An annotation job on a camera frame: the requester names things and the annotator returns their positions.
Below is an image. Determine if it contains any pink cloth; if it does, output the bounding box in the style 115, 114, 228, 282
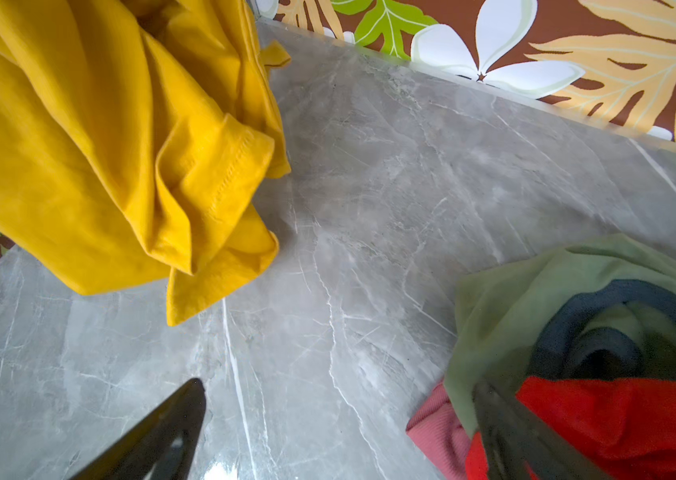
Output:
406, 381, 471, 480

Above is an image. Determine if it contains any red cloth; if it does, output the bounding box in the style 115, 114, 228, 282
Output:
465, 376, 676, 480

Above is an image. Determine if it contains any green cloth with grey collar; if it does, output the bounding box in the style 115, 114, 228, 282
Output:
444, 234, 676, 434

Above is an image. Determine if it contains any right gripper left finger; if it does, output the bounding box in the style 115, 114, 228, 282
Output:
74, 378, 207, 479

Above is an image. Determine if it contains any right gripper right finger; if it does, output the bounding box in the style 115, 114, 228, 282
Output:
472, 379, 610, 479

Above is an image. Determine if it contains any yellow cloth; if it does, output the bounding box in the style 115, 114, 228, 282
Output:
0, 1, 290, 326

